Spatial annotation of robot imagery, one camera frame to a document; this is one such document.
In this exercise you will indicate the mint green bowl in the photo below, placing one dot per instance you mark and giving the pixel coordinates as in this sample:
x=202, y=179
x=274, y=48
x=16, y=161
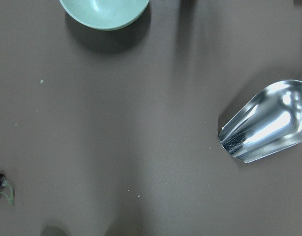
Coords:
x=105, y=15

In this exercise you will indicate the stainless steel ice scoop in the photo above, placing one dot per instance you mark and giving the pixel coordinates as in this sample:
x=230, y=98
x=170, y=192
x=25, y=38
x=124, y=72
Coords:
x=270, y=122

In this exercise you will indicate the dark red cherries pair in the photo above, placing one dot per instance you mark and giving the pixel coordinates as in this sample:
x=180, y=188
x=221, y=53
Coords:
x=4, y=183

